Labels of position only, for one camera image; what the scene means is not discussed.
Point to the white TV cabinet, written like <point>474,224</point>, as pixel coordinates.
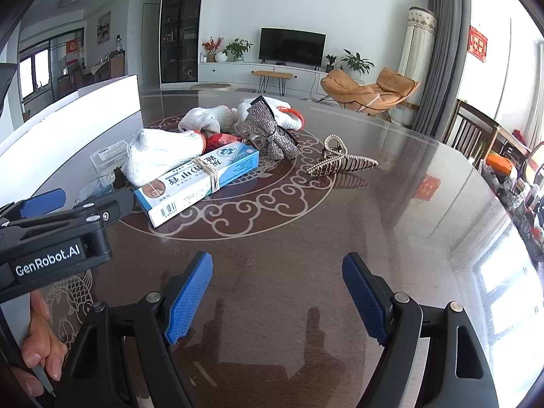
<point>238,72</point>

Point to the black television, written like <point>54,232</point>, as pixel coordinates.
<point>293,46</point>

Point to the red paper window decoration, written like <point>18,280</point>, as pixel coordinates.
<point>72,46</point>

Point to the white glove orange cuff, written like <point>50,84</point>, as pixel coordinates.
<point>282,104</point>

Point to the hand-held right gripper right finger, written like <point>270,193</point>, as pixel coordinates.
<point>365,301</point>

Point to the framed wall painting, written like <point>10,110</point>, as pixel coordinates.
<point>104,27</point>

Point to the covered floor air conditioner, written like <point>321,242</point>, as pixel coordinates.
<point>418,38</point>

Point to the brown dining chair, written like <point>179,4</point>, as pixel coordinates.
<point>117,66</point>

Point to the blue white medicine box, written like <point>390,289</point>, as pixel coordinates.
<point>191,187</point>

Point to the clear plastic box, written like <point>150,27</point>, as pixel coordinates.
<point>108,155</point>

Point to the dark glass display cabinet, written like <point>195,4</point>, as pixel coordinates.
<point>180,29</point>

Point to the person's left hand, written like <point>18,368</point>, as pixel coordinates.
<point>40,348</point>

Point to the round floor cushion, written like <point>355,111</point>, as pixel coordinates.
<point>210,86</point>

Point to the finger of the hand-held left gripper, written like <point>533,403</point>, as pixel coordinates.
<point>114,206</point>
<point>42,203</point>

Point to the small potted plant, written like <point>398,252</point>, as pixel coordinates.
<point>330,61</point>

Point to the rhinestone hair claw clip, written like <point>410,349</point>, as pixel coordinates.
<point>263,123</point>

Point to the orange lounge chair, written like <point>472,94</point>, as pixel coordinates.
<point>344,89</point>

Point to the orange bag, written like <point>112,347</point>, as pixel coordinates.
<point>499,162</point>

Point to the white round vase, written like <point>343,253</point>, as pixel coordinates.
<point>220,57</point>

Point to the large leafy potted plant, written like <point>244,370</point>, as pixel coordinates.
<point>357,61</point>

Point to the green potted plant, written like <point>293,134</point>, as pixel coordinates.
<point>238,46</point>

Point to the wooden bench hairpin legs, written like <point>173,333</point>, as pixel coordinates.
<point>272,75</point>

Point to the dark wooden chair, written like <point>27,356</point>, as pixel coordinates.
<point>465,127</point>

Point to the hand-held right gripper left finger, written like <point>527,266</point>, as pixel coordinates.
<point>189,297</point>

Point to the red fabric piece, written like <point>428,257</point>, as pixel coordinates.
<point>221,139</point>

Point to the round ceiling lamp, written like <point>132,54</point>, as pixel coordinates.
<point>71,0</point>

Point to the grey curtain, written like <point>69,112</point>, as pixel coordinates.
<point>442,51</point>

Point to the red flower arrangement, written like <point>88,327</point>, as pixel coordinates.
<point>211,44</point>

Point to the red wall decoration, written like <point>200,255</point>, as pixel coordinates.
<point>478,44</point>

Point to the pearl hair claw clip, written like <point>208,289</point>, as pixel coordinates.
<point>340,163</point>

